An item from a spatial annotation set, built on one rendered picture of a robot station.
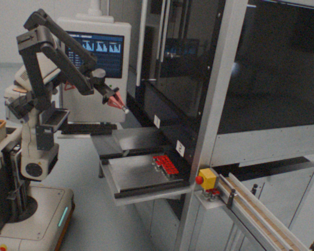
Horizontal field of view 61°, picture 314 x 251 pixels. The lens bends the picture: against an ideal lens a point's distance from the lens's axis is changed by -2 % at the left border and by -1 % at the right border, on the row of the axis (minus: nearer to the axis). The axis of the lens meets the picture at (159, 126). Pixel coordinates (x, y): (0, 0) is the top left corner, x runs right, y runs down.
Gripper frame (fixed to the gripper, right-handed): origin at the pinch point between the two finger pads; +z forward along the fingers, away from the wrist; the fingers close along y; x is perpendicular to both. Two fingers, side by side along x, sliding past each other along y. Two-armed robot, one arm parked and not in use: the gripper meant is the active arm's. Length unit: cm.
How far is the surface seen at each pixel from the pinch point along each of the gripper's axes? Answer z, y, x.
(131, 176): 26.2, -13.9, 22.7
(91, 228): 21, -32, 123
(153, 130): 9, 33, 49
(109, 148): 1.9, -4.8, 38.9
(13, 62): -380, 114, 371
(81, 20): -72, 34, 12
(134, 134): 3, 18, 47
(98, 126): -24, 11, 65
